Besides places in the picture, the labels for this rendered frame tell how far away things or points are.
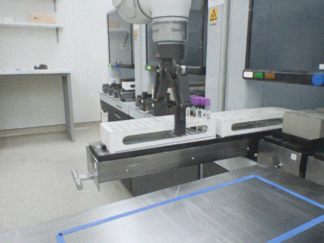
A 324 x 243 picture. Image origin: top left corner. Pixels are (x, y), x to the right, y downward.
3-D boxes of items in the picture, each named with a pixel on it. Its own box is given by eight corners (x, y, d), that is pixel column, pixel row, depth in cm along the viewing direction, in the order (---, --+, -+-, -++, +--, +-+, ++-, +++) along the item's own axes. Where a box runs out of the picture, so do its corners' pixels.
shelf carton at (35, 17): (30, 23, 334) (29, 12, 332) (31, 25, 354) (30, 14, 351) (55, 24, 346) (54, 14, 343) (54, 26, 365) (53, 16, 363)
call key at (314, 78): (314, 85, 67) (315, 72, 66) (325, 86, 65) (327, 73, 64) (310, 85, 67) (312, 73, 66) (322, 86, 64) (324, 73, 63)
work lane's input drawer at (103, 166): (273, 139, 102) (275, 115, 100) (306, 150, 89) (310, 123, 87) (70, 173, 71) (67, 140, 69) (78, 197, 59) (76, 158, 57)
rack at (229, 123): (272, 123, 97) (273, 106, 96) (296, 130, 88) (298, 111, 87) (201, 133, 84) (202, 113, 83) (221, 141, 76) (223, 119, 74)
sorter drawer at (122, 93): (194, 94, 232) (195, 83, 230) (203, 96, 220) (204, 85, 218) (111, 99, 201) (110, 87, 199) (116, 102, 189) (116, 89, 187)
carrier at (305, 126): (324, 142, 70) (327, 119, 68) (318, 143, 69) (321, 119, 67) (285, 131, 80) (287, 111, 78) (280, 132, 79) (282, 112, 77)
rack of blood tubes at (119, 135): (197, 131, 84) (197, 112, 82) (216, 140, 75) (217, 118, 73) (100, 146, 71) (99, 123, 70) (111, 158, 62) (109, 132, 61)
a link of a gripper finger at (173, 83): (177, 69, 71) (179, 66, 69) (188, 109, 68) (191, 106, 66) (163, 69, 69) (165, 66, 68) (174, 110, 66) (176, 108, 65)
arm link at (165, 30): (161, 15, 61) (161, 43, 63) (195, 18, 65) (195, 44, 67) (146, 21, 69) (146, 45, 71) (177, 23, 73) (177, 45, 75)
